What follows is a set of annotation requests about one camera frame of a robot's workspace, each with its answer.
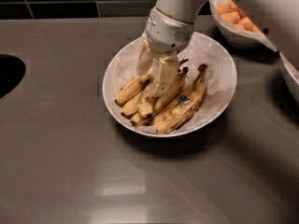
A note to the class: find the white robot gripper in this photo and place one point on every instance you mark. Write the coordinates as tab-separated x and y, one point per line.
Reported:
166	34

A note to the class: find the spotted banana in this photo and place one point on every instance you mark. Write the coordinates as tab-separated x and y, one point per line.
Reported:
176	86
133	87
147	101

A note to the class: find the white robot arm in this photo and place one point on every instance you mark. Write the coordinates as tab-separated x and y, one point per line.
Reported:
277	19

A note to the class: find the white paper liner in bowl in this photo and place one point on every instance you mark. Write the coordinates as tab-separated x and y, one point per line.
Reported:
215	78

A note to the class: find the small banana lower left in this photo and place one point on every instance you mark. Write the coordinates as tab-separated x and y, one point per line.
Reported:
131	107

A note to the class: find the small banana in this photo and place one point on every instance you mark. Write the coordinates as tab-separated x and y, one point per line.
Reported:
139	119
131	107

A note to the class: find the banana with blue sticker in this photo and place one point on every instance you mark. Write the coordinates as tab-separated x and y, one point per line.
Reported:
181	110

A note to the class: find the small banana bottom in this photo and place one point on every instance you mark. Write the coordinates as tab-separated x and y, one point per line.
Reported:
139	119

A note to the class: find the large white bowl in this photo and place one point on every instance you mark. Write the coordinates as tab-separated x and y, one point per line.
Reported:
124	122

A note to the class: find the orange fruit top left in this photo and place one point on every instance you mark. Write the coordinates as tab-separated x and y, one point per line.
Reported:
222	9

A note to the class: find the orange fruit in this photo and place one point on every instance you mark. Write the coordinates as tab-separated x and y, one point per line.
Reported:
222	9
255	30
246	24
232	7
231	17

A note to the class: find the orange fruit middle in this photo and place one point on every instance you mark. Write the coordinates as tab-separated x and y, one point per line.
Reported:
231	17

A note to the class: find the orange fruit top centre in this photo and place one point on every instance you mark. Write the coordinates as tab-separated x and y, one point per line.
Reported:
232	7

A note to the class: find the orange fruit lower centre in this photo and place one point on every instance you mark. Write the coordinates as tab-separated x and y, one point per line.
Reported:
246	24

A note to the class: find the orange fruit right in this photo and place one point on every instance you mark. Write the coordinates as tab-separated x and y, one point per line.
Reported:
255	30

